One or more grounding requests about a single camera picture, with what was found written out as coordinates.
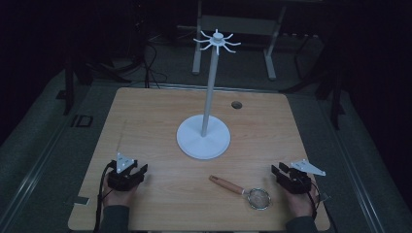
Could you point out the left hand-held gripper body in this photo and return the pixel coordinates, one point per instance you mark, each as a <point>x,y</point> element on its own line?
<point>124,181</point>

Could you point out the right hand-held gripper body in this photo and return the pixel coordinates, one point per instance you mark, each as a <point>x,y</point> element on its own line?
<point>296,183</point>

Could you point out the person's left hand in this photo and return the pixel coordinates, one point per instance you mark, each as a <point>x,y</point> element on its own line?
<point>118,198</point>

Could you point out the person's right hand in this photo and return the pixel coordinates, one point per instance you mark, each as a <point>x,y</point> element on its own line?
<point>302,204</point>

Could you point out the white hook rack stand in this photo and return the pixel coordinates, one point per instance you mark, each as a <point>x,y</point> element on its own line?
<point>203,142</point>

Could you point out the black metal stand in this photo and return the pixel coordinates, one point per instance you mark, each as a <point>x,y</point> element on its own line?
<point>68,90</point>
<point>336,106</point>

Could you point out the white metal desk frame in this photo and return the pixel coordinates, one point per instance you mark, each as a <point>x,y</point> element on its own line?
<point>271,55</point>

